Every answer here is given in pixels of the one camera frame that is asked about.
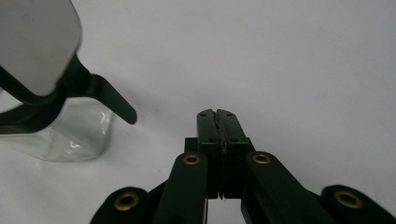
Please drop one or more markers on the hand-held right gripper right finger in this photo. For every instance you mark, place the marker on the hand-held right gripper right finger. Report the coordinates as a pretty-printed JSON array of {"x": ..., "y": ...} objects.
[{"x": 233, "y": 130}]

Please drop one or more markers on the clear spray bottle black trigger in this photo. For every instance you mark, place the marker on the clear spray bottle black trigger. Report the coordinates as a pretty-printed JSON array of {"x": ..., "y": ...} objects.
[{"x": 37, "y": 46}]

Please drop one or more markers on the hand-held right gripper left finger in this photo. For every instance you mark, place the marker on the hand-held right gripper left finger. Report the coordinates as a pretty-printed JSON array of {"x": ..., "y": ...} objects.
[{"x": 209, "y": 130}]

